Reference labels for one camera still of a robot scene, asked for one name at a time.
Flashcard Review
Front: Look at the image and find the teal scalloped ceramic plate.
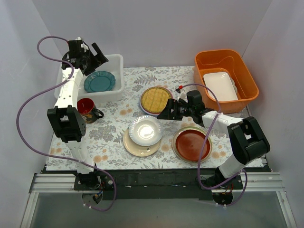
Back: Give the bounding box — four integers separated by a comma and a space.
84, 71, 116, 93

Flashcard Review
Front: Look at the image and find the white fluted bowl plate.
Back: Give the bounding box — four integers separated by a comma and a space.
128, 115, 163, 146

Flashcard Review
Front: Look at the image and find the cream and blue plate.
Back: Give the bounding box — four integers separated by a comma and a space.
123, 130, 162, 157

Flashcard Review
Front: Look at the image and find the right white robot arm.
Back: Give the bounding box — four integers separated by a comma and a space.
157, 90, 270, 190

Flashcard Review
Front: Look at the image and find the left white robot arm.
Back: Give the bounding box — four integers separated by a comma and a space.
47, 37, 108, 190

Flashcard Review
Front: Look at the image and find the white plastic bin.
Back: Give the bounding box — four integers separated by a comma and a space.
54, 54, 124, 108

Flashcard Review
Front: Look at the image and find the pink round plate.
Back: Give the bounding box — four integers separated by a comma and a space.
138, 86, 175, 117

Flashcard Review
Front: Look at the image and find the white rectangular dish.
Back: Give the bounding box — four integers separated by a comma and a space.
203, 72, 238, 102

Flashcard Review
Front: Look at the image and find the red brown rimmed plate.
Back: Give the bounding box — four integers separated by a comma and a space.
172, 126, 206, 164

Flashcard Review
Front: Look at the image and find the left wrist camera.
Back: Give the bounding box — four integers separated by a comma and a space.
76, 37, 89, 52

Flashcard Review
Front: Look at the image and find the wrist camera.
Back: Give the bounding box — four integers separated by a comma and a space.
76, 37, 89, 52
175, 85, 187, 101

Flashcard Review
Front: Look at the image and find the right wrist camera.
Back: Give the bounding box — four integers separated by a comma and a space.
175, 85, 187, 101

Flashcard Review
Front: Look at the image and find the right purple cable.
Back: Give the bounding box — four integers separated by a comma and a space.
177, 83, 248, 206

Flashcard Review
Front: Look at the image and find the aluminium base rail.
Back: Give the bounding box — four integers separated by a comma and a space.
21, 168, 296, 228

